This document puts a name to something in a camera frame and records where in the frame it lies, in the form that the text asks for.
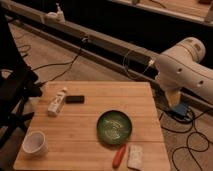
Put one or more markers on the white sponge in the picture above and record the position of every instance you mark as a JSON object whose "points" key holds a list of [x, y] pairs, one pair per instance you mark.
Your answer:
{"points": [[135, 157]]}

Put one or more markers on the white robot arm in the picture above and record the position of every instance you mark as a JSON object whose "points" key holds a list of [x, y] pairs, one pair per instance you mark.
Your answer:
{"points": [[179, 66]]}

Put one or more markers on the white ceramic cup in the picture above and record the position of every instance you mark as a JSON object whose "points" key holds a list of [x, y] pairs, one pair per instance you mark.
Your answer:
{"points": [[35, 144]]}

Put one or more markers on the black rectangular block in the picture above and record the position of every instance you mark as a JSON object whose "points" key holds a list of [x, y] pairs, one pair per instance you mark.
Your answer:
{"points": [[74, 99]]}

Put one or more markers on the green bowl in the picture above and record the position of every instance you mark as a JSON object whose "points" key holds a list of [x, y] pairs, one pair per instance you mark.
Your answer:
{"points": [[114, 127]]}

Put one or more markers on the white plastic bottle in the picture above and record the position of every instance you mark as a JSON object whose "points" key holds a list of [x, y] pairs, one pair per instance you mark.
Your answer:
{"points": [[57, 103]]}

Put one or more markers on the blue box on floor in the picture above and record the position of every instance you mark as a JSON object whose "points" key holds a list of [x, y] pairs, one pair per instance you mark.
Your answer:
{"points": [[180, 110]]}

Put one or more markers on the black tripod stand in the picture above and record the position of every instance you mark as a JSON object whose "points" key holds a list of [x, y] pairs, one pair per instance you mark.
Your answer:
{"points": [[17, 88]]}

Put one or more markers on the grey metal rail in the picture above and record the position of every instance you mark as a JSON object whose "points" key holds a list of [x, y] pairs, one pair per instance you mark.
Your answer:
{"points": [[96, 38]]}

